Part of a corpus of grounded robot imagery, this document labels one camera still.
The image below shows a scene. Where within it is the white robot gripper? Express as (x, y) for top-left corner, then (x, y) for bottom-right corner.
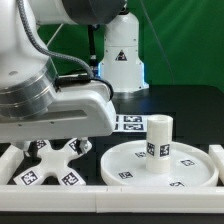
(0, 81), (116, 157)

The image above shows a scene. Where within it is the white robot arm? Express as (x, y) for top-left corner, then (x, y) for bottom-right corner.
(0, 0), (147, 144)

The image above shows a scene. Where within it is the white round table top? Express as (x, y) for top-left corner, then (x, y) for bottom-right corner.
(101, 140), (219, 187)

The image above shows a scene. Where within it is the white marker sheet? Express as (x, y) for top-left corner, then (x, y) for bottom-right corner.
(115, 114), (147, 133)

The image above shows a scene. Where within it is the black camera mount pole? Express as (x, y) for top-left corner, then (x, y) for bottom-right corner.
(88, 25), (97, 68)

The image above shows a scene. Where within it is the white cross-shaped table base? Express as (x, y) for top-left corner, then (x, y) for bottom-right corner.
(14, 138), (86, 186)

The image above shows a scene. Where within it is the white U-shaped frame fence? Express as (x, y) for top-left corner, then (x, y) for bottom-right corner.
(0, 146), (224, 214)

